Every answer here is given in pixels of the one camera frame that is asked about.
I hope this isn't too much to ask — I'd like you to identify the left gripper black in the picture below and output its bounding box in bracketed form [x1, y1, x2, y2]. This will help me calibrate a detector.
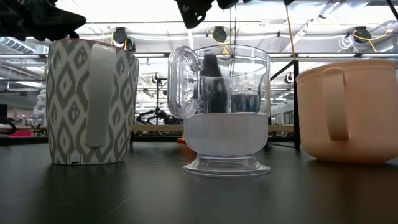
[0, 0, 87, 42]

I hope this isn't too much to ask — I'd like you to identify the grey white patterned mug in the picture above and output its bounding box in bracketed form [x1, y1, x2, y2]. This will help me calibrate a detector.
[45, 38, 140, 166]

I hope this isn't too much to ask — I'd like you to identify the clear plastic footed cup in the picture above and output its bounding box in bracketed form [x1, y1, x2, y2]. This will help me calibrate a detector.
[167, 44, 272, 178]

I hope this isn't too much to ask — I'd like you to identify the peach ceramic mug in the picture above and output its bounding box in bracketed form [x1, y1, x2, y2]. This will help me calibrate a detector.
[295, 58, 398, 164]

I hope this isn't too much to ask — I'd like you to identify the black horizontal overhead bar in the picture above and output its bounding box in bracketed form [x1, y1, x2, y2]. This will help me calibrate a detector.
[0, 53, 398, 59]

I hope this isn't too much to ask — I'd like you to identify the white robot figure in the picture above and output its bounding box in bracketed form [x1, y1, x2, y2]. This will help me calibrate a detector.
[32, 89, 47, 127]

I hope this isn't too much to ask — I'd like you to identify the black reel with yellow cable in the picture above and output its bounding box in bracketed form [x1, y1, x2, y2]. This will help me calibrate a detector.
[211, 26, 228, 44]
[353, 26, 391, 44]

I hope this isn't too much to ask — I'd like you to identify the large black ceiling cable reel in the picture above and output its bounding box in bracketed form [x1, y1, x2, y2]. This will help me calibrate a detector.
[112, 27, 128, 47]

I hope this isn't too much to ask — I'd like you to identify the yellow hanging cable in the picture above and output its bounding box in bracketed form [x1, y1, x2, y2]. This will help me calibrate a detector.
[285, 4, 297, 60]

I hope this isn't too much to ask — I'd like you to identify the black cable loop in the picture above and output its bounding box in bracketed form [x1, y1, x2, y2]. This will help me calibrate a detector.
[0, 117, 17, 135]

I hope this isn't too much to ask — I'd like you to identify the black frame wooden shelf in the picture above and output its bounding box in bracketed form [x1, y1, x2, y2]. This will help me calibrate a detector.
[130, 60, 301, 149]

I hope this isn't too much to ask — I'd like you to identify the white coiled cable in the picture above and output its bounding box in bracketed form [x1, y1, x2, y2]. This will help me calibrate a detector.
[338, 35, 354, 53]

